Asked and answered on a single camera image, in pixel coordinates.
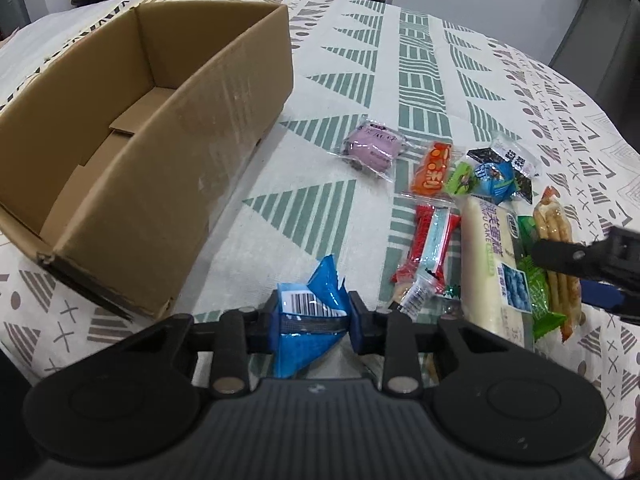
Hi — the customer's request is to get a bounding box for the small clear candy packet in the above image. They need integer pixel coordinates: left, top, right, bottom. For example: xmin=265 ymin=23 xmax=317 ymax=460
xmin=388 ymin=273 xmax=460 ymax=324

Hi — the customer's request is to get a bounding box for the green snack bag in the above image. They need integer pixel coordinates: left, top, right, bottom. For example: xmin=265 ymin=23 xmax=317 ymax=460
xmin=516 ymin=216 xmax=567 ymax=340

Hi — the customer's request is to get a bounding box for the orange breadstick packet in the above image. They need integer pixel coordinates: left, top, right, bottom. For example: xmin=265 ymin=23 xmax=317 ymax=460
xmin=533 ymin=186 xmax=582 ymax=342

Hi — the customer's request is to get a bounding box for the white cake bar packet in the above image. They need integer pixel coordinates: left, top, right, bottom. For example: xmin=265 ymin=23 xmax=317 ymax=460
xmin=460 ymin=196 xmax=534 ymax=350

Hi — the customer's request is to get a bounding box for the red light-blue snack bar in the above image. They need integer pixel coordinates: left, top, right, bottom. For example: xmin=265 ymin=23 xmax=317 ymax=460
xmin=392 ymin=204 xmax=461 ymax=283

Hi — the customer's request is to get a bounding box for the black white snack packet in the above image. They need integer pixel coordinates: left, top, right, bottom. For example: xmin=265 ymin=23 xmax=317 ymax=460
xmin=466 ymin=132 xmax=540 ymax=205

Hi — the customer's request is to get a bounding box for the orange snack packet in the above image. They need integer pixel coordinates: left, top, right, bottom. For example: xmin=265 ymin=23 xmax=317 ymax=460
xmin=409 ymin=142 xmax=452 ymax=197

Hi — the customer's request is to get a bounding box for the small green candy packet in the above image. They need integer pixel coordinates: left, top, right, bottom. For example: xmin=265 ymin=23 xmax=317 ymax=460
xmin=444 ymin=157 xmax=478 ymax=196

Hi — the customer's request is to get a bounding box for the purple snack packet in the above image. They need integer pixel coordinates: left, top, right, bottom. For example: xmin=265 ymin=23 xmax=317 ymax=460
xmin=336 ymin=119 xmax=407 ymax=181

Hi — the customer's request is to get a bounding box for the blue cartoon snack packet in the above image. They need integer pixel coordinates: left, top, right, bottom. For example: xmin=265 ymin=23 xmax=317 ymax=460
xmin=471 ymin=162 xmax=516 ymax=205

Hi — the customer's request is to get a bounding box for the brown cardboard box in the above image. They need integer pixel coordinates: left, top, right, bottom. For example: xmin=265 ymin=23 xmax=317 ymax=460
xmin=1 ymin=0 xmax=294 ymax=318

